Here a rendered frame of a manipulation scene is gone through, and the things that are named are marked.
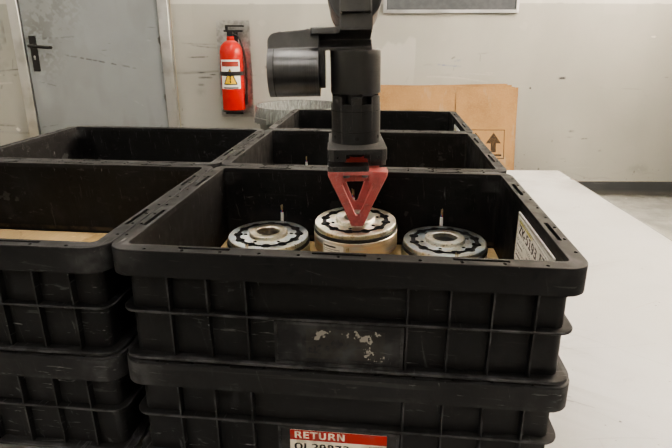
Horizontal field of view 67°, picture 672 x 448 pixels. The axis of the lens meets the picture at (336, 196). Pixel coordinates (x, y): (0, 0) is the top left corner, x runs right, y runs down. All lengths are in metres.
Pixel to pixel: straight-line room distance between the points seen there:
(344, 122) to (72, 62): 3.56
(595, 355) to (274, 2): 3.21
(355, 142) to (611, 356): 0.45
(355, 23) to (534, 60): 3.33
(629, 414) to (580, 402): 0.05
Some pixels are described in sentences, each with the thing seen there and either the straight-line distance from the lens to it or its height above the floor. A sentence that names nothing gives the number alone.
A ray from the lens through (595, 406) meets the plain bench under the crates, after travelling 0.69.
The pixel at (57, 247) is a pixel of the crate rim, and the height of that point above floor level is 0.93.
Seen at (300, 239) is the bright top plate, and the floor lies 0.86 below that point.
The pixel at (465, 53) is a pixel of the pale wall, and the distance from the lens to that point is 3.72.
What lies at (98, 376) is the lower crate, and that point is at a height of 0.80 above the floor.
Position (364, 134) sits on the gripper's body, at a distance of 0.58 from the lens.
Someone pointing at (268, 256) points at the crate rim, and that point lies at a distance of 0.42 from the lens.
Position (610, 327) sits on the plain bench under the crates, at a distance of 0.86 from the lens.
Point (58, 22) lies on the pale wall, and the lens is 4.09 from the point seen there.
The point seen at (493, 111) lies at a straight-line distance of 3.63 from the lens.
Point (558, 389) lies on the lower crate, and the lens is 0.49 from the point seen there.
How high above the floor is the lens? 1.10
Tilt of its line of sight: 17 degrees down
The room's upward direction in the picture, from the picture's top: straight up
